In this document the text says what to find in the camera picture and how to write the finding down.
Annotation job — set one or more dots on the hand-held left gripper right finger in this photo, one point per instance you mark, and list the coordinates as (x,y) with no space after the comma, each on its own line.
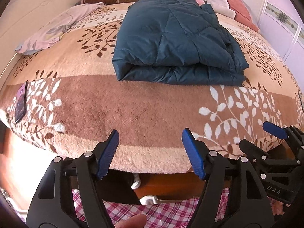
(193,152)

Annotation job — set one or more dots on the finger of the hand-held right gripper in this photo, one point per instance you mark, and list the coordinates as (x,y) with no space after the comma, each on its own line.
(254,150)
(275,130)

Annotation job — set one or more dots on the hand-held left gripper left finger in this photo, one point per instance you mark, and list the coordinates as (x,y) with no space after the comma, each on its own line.
(109,154)

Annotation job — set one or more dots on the dark teal quilted jacket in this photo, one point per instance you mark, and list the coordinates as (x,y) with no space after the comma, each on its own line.
(171,35)

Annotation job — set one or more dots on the person's left hand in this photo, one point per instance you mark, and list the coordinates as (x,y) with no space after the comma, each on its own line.
(131,222)

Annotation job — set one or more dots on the white slipper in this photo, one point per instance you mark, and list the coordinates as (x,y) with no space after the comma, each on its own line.
(136,181)
(154,199)

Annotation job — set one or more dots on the beige leaf-patterned blanket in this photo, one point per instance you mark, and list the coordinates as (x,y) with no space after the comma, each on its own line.
(133,109)

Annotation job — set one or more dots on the pink plaid pants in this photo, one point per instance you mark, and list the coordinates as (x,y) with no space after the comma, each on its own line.
(166,213)

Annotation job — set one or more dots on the black smartphone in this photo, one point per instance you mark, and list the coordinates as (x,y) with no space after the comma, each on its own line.
(21,102)

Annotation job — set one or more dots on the white ornamented wardrobe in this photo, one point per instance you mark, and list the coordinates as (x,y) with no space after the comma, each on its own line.
(282,16)

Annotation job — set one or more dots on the salmon pink pillow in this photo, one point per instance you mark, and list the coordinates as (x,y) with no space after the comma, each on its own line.
(237,7)

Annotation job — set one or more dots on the pale lilac floral cloth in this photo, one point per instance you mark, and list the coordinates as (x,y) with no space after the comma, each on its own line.
(52,28)

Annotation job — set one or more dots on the white padded headboard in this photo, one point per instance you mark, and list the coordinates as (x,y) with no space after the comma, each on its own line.
(35,11)

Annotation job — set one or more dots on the wooden bed frame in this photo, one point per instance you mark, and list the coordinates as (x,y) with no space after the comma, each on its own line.
(171,185)

